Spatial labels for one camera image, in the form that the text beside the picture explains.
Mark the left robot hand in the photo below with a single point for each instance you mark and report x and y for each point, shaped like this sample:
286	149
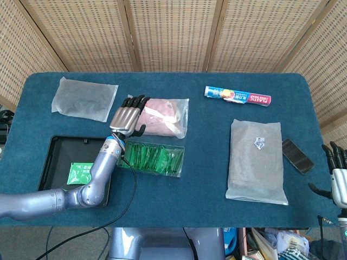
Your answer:
124	119

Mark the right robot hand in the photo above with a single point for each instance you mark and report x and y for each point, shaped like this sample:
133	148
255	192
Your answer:
340	187

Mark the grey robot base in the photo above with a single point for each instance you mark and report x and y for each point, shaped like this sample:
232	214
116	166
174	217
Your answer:
162	241

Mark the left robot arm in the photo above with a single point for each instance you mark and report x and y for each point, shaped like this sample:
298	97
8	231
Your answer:
100	170

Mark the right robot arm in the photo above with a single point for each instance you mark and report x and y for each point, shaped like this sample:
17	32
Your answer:
342	233

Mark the clear bag with pink cloth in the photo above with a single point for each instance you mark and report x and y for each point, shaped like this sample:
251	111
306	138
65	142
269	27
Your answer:
165	116

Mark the frosted bag with dark contents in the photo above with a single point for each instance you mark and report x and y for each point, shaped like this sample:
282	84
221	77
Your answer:
84	100

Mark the clear box of green sachets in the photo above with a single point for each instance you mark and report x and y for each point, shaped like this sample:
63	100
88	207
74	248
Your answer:
157	172

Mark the green tea sachet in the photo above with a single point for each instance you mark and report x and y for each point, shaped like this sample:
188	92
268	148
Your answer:
78	174

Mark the white plastic bag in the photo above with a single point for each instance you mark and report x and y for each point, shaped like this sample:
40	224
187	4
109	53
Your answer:
287	238

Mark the black plastic tray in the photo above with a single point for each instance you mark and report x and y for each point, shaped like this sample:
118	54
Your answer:
59	154

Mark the large frosted bag with label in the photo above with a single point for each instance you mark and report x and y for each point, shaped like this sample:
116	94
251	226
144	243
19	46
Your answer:
254	168

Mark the plastic food wrap box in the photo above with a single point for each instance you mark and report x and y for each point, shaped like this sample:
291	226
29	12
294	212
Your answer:
238	96

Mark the black smartphone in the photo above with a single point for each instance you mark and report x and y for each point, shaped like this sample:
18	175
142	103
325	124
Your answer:
296	155

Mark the striped teal cloth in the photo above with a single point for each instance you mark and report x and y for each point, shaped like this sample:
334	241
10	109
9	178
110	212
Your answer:
292	255

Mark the blue tablecloth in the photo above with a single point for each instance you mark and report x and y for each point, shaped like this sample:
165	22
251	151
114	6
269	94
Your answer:
200	162

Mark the woven folding screen panel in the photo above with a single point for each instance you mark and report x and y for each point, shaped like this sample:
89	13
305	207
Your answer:
325	81
173	35
81	35
260	35
16	54

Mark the black device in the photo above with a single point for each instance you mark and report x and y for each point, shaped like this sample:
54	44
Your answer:
4	130

